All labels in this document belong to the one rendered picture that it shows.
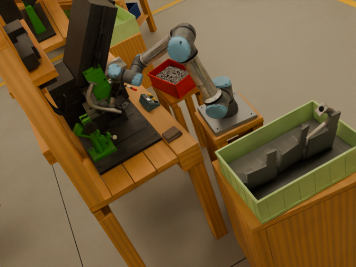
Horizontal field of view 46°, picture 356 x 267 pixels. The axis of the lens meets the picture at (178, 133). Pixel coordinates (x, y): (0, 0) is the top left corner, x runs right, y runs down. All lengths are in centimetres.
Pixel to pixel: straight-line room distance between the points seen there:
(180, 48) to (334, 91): 218
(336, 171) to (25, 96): 145
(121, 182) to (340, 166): 114
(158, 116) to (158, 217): 95
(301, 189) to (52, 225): 226
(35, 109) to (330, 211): 149
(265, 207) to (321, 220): 39
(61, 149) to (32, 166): 234
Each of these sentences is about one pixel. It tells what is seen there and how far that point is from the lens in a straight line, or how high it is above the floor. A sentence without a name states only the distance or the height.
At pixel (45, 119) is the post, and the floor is 149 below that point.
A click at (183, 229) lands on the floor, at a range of 313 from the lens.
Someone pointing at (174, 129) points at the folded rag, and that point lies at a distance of 244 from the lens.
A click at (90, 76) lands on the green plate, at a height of 123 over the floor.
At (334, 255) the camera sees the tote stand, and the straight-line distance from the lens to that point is 259.
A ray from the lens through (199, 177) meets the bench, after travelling 251.
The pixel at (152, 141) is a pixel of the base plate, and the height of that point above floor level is 90.
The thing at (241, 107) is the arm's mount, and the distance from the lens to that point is 252.
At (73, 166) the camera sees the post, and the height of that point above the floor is 118.
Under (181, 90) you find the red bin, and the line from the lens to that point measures 286.
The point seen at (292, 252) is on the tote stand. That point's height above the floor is 45.
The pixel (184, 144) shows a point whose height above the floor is 90.
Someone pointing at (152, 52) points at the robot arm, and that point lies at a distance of 232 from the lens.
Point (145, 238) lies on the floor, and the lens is 319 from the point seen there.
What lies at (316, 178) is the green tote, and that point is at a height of 90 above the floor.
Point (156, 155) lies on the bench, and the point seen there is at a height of 88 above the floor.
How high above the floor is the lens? 246
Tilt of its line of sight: 40 degrees down
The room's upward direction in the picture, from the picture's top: 21 degrees counter-clockwise
